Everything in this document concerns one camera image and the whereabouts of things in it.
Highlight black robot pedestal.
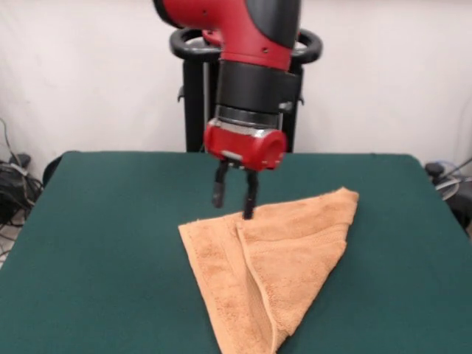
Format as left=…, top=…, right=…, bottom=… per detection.
left=169, top=27, right=324, bottom=153

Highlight orange terry towel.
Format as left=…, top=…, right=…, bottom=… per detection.
left=178, top=187, right=360, bottom=354

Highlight black cable tangle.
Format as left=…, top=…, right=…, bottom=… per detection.
left=0, top=117, right=45, bottom=266

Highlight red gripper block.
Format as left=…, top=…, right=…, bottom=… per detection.
left=203, top=117, right=288, bottom=221

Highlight dark green table cloth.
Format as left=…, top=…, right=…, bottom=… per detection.
left=0, top=150, right=472, bottom=354

